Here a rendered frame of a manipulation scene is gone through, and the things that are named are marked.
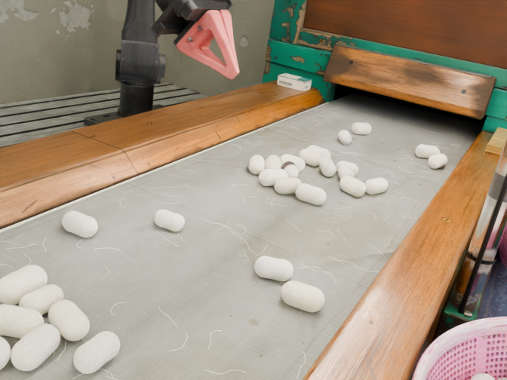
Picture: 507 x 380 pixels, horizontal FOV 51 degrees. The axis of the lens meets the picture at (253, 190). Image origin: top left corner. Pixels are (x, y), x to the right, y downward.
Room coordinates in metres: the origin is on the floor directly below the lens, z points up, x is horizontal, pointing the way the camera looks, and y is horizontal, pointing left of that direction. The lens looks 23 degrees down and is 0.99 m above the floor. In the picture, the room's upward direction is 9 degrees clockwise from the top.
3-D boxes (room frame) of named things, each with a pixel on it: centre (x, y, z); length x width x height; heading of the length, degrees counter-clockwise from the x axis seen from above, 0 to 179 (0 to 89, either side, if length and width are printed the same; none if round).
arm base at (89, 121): (1.00, 0.25, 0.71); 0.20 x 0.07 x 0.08; 148
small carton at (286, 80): (1.08, -0.05, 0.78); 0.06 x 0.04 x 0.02; 64
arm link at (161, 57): (0.99, 0.24, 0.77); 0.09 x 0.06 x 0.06; 106
